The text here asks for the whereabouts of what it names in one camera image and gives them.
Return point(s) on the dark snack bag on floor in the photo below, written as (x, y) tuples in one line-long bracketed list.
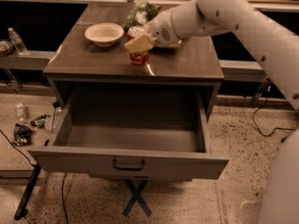
[(22, 135)]

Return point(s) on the green can on floor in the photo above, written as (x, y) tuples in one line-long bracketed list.
[(40, 121)]

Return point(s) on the open grey top drawer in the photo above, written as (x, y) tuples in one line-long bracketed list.
[(164, 126)]

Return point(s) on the brown chip bag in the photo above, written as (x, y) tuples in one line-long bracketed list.
[(164, 44)]

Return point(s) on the grey cabinet counter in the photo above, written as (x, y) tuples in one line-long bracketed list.
[(194, 63)]

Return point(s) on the bowl on left ledge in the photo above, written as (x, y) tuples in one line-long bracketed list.
[(5, 48)]

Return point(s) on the green chip bag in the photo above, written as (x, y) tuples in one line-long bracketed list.
[(142, 12)]

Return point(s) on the white bowl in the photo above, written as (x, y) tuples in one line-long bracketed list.
[(104, 34)]

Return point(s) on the black drawer handle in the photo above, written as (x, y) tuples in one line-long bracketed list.
[(128, 168)]

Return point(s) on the clear water bottle on ledge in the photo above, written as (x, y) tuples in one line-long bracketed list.
[(17, 42)]

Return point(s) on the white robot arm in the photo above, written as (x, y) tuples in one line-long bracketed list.
[(274, 48)]

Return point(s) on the clear bottle beside cabinet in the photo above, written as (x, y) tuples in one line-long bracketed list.
[(56, 115)]

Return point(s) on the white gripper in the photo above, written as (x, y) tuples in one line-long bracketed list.
[(163, 29)]

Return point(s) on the small water bottle on floor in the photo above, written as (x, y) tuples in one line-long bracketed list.
[(21, 112)]

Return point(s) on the red coke can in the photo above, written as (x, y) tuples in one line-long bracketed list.
[(138, 58)]

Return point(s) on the black bar left floor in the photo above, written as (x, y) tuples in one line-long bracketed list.
[(21, 210)]

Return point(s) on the blue tape cross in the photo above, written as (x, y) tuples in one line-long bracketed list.
[(136, 197)]

